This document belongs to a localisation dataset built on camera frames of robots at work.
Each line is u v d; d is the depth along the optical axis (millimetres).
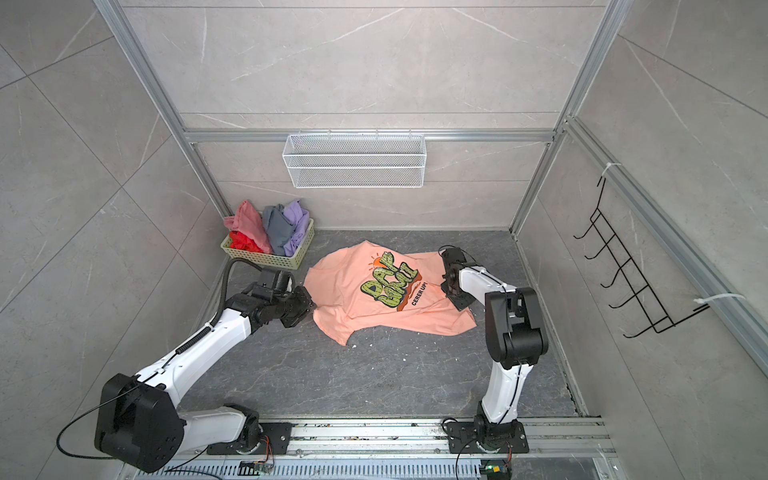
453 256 837
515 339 503
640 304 631
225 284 603
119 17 686
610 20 698
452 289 822
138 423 396
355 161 1007
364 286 1030
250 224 1041
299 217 1070
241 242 998
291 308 714
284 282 678
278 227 1055
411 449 729
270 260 1041
